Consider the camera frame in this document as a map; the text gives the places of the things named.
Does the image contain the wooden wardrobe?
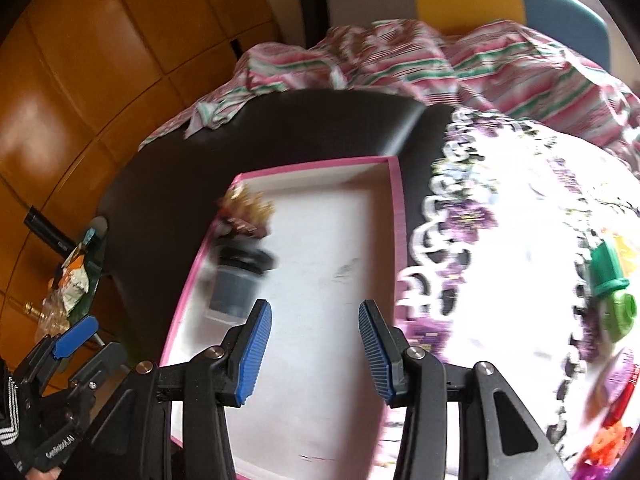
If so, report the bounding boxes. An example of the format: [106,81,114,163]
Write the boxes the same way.
[0,0,281,391]

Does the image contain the purple perforated ball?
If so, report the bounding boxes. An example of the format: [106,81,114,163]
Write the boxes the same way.
[570,460,621,480]

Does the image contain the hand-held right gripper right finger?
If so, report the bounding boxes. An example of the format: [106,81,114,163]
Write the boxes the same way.
[358,300,571,480]

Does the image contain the black capped grey bottle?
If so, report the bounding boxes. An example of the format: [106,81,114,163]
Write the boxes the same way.
[207,239,278,319]

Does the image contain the pink rimmed white box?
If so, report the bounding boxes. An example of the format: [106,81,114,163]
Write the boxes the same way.
[159,156,416,480]

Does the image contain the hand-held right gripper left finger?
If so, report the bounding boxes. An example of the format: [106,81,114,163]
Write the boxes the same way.
[75,299,273,480]

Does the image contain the black headboard post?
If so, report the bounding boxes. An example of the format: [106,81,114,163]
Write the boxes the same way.
[294,0,332,52]

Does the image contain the orange toy block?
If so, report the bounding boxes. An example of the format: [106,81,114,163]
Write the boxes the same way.
[579,421,634,466]

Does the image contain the black cylinder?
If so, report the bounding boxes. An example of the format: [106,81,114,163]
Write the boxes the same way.
[25,205,70,257]

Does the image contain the green square toy cup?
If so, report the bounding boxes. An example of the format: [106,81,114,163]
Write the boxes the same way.
[589,239,630,297]

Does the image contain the white embroidered floral tablecloth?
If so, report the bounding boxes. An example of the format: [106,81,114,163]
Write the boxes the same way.
[385,107,640,480]

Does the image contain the crumpled snack packets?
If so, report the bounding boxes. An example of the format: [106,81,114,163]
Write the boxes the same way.
[42,250,98,328]

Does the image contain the person's left forearm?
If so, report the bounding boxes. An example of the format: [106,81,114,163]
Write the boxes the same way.
[0,357,26,480]

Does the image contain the pink green striped blanket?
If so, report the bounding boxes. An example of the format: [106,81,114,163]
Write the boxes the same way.
[137,19,640,176]

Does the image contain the red cylinder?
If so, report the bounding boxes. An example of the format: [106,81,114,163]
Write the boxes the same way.
[607,365,640,427]

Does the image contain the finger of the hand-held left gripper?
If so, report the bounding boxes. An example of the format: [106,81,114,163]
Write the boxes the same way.
[67,342,130,396]
[10,315,100,403]

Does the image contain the purple tan toy piece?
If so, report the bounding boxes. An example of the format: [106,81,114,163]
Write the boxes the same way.
[595,350,636,417]

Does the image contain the blue headboard panel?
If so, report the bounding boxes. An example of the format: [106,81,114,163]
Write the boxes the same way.
[522,0,613,72]

